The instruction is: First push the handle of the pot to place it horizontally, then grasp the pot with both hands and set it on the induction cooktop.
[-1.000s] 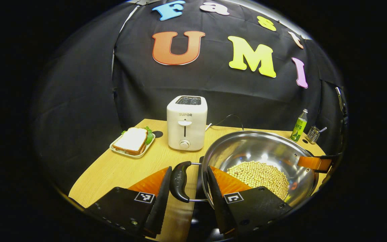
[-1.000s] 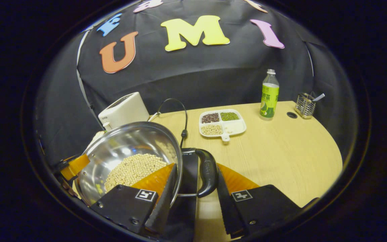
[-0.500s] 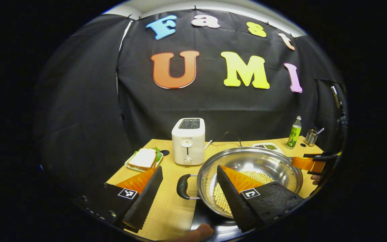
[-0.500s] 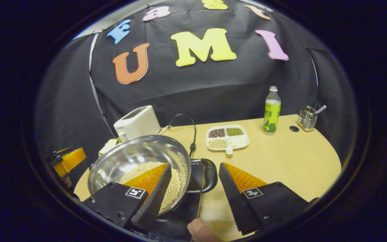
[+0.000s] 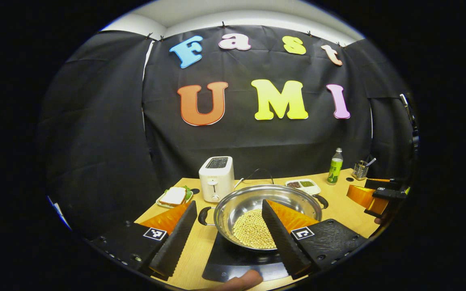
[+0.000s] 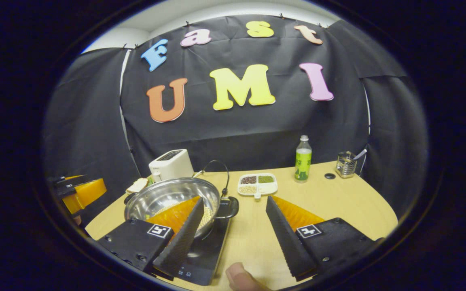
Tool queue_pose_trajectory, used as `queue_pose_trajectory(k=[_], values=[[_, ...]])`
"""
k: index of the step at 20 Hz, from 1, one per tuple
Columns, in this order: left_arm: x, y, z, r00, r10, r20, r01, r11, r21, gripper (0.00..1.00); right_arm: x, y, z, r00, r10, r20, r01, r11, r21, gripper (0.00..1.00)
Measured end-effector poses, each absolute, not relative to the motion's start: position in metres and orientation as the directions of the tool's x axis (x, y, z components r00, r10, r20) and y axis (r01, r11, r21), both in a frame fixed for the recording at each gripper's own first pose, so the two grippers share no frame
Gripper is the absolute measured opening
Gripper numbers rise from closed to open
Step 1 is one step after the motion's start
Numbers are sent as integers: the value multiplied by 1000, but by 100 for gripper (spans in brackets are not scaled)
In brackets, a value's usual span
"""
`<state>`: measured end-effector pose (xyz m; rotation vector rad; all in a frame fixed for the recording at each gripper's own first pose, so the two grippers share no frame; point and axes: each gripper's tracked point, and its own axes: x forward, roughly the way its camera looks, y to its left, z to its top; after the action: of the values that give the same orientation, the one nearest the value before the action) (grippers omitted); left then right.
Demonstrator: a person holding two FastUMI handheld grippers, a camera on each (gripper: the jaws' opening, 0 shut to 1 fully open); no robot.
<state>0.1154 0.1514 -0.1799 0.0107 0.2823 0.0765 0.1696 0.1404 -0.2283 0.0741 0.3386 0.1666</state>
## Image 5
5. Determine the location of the white toaster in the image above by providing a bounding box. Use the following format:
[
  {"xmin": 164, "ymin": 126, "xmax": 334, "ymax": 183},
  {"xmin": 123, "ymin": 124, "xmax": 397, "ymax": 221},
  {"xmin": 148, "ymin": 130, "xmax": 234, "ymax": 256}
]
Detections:
[{"xmin": 199, "ymin": 156, "xmax": 235, "ymax": 203}]

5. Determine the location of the white divided tray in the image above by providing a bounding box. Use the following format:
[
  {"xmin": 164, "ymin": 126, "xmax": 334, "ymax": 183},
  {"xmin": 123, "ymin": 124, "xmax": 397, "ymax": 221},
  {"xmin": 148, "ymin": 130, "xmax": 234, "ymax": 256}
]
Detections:
[{"xmin": 285, "ymin": 179, "xmax": 321, "ymax": 195}]

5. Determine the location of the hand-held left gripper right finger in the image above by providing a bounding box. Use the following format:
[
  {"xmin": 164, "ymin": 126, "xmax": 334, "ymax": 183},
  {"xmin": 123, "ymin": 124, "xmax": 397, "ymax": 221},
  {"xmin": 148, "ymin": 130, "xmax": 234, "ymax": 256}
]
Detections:
[{"xmin": 261, "ymin": 199, "xmax": 369, "ymax": 280}]

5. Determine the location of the black induction cooktop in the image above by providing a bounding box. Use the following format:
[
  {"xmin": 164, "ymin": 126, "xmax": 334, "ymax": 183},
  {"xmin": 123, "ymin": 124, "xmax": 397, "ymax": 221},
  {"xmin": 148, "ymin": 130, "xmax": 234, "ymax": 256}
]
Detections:
[{"xmin": 202, "ymin": 232, "xmax": 294, "ymax": 282}]

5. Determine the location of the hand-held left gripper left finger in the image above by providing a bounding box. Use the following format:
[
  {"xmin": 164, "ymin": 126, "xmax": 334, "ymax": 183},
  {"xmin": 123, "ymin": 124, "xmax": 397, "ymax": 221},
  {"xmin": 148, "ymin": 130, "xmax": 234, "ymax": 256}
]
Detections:
[{"xmin": 91, "ymin": 200, "xmax": 198, "ymax": 281}]

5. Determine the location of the black power cable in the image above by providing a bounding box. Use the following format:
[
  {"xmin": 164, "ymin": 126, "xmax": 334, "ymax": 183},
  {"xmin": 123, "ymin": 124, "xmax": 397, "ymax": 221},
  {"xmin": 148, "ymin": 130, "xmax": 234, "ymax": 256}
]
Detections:
[{"xmin": 242, "ymin": 169, "xmax": 274, "ymax": 186}]

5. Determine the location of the small white plate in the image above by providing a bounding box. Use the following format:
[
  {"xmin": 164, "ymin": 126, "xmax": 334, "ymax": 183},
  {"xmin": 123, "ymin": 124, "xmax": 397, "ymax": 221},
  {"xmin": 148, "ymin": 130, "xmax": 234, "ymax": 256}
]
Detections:
[{"xmin": 156, "ymin": 186, "xmax": 194, "ymax": 209}]

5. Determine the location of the black backdrop cloth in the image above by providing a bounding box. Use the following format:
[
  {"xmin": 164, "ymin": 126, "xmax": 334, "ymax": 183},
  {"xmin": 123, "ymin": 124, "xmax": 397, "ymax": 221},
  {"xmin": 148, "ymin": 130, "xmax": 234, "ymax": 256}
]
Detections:
[{"xmin": 39, "ymin": 25, "xmax": 417, "ymax": 239}]

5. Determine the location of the green label drink bottle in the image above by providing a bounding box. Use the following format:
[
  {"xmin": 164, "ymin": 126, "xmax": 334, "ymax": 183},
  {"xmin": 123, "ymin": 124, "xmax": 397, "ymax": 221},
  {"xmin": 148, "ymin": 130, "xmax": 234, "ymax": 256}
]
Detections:
[{"xmin": 327, "ymin": 148, "xmax": 343, "ymax": 186}]

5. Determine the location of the sandwich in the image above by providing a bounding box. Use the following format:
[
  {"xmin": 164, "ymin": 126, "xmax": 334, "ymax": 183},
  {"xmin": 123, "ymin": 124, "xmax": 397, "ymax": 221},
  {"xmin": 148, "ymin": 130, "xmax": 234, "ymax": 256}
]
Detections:
[{"xmin": 159, "ymin": 186, "xmax": 192, "ymax": 207}]

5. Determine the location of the black metal stand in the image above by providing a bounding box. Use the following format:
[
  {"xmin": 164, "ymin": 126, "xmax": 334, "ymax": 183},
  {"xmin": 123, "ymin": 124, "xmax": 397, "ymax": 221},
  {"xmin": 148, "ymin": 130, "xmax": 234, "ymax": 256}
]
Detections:
[{"xmin": 399, "ymin": 93, "xmax": 420, "ymax": 156}]

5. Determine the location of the metal cutlery holder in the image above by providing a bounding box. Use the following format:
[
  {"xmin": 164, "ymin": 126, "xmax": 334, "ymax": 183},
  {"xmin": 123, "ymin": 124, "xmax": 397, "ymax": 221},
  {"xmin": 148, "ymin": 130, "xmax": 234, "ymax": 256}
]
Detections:
[{"xmin": 352, "ymin": 158, "xmax": 377, "ymax": 181}]

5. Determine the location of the stainless steel pot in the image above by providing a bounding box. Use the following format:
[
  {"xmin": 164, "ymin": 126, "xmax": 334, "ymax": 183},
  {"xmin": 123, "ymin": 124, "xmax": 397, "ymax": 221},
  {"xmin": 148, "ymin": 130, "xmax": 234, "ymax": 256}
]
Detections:
[{"xmin": 198, "ymin": 185, "xmax": 329, "ymax": 252}]

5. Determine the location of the large soybeans heap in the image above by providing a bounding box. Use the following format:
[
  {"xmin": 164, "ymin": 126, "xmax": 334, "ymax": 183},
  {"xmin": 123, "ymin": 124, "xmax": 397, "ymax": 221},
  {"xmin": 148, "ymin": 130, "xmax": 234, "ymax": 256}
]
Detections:
[{"xmin": 232, "ymin": 209, "xmax": 277, "ymax": 249}]

